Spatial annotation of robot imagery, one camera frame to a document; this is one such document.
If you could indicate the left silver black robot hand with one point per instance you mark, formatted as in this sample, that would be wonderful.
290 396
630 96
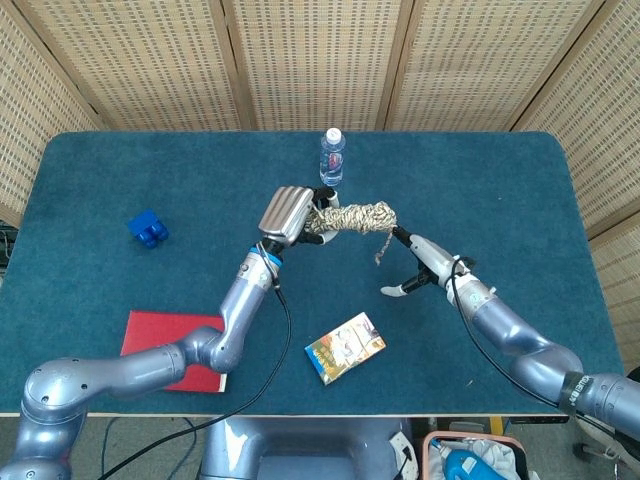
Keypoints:
285 212

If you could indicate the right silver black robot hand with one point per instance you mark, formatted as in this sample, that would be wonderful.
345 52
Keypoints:
435 260

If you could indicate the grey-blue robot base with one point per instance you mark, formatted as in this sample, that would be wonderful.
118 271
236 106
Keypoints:
300 450

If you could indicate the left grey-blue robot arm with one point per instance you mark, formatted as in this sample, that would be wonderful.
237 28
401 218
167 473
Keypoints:
145 365

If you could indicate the clear plastic water bottle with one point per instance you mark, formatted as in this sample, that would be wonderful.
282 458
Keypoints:
332 160

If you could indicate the blue felt table cover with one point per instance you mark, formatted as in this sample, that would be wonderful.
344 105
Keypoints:
320 300

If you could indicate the colourful printed card box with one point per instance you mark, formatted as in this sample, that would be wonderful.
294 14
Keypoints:
345 347

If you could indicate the blue toy building block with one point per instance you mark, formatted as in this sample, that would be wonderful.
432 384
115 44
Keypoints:
146 227

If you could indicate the woven bamboo screen panel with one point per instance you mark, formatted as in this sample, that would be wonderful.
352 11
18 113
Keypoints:
140 65
490 65
35 125
600 125
315 65
622 290

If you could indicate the red hardcover book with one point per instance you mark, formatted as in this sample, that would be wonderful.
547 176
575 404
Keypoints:
150 330

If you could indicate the white power strip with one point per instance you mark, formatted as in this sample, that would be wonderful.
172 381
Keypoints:
402 450

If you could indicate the pink plastic bin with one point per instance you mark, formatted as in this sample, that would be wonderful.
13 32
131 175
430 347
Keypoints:
426 455

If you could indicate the white crumpled cloth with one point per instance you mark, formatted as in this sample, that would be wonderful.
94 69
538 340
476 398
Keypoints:
497 455

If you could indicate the blue plastic bottle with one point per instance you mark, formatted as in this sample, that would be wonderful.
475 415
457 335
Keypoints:
457 467

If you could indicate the black device beside table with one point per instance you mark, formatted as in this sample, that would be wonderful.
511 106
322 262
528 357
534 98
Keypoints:
6 240

